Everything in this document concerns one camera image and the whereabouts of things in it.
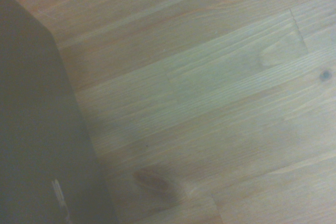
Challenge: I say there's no black ASUS laptop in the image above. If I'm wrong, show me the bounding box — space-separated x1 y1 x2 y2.
0 0 119 224

